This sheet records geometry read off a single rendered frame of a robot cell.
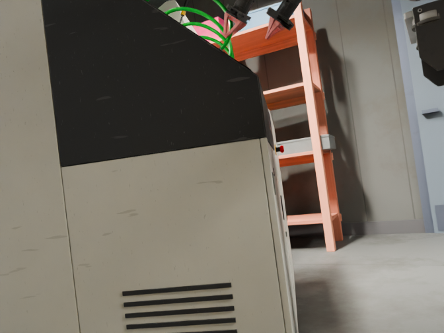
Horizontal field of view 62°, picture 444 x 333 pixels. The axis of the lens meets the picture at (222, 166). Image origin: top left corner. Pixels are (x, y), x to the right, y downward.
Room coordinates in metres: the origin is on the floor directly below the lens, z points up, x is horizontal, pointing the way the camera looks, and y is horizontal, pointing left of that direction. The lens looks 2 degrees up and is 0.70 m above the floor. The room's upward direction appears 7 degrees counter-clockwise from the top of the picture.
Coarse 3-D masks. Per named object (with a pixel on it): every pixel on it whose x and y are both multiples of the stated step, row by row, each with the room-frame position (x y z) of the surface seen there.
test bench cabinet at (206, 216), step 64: (64, 192) 1.04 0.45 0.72; (128, 192) 1.01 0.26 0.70; (192, 192) 0.98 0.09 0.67; (256, 192) 0.95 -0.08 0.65; (128, 256) 1.01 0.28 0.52; (192, 256) 0.98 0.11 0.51; (256, 256) 0.95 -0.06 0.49; (128, 320) 1.02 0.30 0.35; (192, 320) 0.98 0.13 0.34; (256, 320) 0.96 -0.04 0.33
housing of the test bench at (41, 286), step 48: (0, 0) 1.06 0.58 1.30; (0, 48) 1.07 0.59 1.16; (0, 96) 1.07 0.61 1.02; (48, 96) 1.04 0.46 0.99; (0, 144) 1.07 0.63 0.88; (48, 144) 1.05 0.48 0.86; (0, 192) 1.07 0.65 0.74; (48, 192) 1.05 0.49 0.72; (0, 240) 1.08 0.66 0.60; (48, 240) 1.05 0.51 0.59; (0, 288) 1.08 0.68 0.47; (48, 288) 1.05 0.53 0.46
